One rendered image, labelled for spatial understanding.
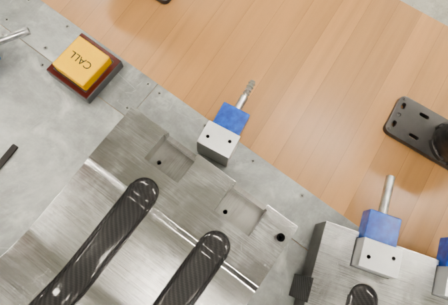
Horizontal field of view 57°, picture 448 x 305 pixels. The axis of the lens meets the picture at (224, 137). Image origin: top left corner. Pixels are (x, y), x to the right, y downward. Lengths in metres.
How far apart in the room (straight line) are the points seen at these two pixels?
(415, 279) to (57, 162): 0.51
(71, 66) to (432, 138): 0.55
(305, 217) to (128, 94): 0.32
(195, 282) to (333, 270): 0.18
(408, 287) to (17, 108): 0.60
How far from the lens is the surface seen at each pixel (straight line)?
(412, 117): 0.71
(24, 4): 0.77
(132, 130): 0.54
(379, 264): 0.56
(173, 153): 0.55
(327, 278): 0.57
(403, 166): 0.69
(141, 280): 0.52
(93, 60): 0.65
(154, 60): 0.68
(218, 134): 0.57
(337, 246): 0.57
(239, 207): 0.54
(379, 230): 0.58
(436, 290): 0.61
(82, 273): 0.54
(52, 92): 0.69
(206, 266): 0.52
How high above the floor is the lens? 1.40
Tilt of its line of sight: 73 degrees down
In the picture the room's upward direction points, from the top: 11 degrees clockwise
